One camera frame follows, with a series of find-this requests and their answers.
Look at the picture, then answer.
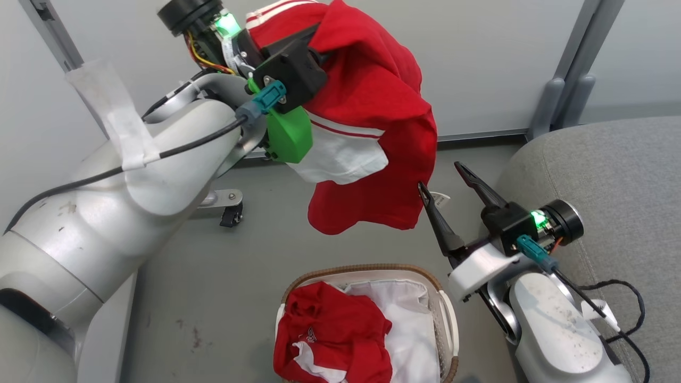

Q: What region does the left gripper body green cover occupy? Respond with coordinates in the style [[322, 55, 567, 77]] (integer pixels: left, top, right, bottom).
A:
[[247, 78, 314, 164]]

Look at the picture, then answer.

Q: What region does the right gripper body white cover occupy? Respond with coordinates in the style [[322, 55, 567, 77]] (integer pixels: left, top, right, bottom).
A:
[[447, 245, 526, 304]]

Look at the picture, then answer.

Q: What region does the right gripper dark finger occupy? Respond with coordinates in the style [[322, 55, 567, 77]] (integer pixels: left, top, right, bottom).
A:
[[417, 181, 466, 256], [453, 162, 508, 211]]

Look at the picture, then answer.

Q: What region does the red shirt with white stripes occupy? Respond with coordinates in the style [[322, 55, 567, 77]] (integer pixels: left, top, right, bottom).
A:
[[246, 0, 438, 236]]

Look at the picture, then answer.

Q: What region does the red garment with white print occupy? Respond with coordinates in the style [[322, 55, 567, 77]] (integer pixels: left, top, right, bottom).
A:
[[273, 281, 393, 383]]

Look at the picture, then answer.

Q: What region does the white laundry basket brown rim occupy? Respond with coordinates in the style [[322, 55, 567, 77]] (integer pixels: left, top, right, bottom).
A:
[[275, 263, 460, 383]]

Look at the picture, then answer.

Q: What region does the white cloth basket liner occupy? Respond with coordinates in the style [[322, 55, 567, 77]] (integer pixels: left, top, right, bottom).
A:
[[292, 279, 443, 383]]

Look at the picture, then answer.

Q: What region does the grey partition foot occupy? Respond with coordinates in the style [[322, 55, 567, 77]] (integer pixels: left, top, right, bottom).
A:
[[197, 189, 244, 209]]

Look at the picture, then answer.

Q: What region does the black caster wheel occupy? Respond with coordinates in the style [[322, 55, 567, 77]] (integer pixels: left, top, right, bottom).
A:
[[220, 204, 244, 228]]

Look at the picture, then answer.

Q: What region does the grey fabric sofa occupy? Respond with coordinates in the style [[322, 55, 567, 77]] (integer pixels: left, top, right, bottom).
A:
[[492, 116, 681, 383]]

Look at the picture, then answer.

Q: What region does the teal left cable connector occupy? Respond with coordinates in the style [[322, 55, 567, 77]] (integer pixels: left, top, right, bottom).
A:
[[236, 80, 288, 121]]

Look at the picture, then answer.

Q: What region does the teal cable connector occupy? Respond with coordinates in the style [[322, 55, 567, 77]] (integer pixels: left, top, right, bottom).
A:
[[516, 234, 559, 274], [236, 80, 288, 121]]

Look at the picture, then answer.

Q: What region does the teal right cable connector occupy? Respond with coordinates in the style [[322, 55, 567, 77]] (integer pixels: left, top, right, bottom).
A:
[[516, 234, 559, 274]]

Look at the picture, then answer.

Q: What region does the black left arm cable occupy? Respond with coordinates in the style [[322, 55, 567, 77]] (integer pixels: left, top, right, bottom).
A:
[[4, 117, 250, 234]]

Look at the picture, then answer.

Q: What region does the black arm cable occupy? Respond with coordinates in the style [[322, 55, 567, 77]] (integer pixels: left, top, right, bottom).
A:
[[553, 269, 652, 383], [4, 117, 250, 234]]

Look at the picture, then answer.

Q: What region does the grey double partition post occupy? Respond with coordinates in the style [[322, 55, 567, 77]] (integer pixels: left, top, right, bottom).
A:
[[527, 0, 627, 142]]

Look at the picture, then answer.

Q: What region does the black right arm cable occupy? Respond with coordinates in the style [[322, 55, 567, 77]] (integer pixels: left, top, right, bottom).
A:
[[553, 269, 652, 383]]

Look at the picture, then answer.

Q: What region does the grey partition post with foot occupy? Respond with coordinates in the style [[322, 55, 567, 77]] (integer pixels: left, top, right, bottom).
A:
[[19, 0, 110, 140]]

